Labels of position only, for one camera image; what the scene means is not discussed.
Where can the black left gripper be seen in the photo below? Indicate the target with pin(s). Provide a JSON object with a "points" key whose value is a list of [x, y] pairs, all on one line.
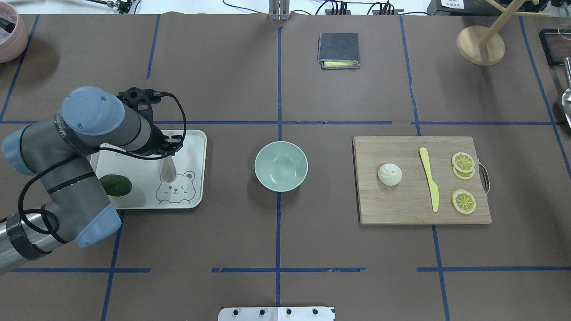
{"points": [[159, 137]]}

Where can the white ceramic spoon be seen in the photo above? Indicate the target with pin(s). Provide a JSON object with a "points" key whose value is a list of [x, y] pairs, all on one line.
{"points": [[168, 170]]}

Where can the white steamed bun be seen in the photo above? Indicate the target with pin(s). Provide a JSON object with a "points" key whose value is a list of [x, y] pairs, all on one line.
{"points": [[389, 174]]}

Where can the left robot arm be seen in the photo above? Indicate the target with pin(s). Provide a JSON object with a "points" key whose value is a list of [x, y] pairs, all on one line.
{"points": [[64, 201]]}

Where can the green ceramic bowl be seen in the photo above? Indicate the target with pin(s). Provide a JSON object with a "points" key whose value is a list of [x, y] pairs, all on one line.
{"points": [[281, 166]]}

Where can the pink bowl with ice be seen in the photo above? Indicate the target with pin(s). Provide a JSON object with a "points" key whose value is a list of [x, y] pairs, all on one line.
{"points": [[12, 44]]}

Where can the white bear tray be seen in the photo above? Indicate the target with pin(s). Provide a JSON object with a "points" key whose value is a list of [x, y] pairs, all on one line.
{"points": [[149, 189]]}

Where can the green avocado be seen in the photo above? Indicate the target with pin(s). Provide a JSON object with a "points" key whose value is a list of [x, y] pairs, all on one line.
{"points": [[116, 185]]}

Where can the black tripod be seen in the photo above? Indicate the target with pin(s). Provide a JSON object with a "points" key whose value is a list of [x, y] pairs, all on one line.
{"points": [[123, 6]]}

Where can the grey folded cloth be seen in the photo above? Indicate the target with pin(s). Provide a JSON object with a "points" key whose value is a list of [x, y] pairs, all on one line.
{"points": [[339, 51]]}

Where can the wooden cutting board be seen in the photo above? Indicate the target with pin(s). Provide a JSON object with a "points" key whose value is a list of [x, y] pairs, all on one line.
{"points": [[409, 202]]}

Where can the yellow plastic knife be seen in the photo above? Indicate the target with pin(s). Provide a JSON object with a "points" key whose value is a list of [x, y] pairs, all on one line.
{"points": [[432, 185]]}

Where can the double lemon slice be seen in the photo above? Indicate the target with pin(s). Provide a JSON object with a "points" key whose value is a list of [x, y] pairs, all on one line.
{"points": [[463, 165]]}

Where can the black box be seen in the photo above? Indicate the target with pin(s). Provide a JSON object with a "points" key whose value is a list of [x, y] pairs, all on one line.
{"points": [[484, 8]]}

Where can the wooden mug tree stand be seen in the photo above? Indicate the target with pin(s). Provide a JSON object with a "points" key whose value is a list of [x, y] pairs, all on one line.
{"points": [[482, 45]]}

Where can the metal scoop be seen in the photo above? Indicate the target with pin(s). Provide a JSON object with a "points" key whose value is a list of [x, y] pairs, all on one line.
{"points": [[566, 95]]}

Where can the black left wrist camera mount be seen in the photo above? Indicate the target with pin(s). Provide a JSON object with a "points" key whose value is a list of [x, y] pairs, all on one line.
{"points": [[141, 100]]}

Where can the aluminium frame post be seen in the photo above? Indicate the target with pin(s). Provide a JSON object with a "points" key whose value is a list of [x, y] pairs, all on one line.
{"points": [[279, 10]]}

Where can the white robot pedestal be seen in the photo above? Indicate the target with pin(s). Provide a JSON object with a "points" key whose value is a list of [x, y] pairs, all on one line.
{"points": [[292, 313]]}

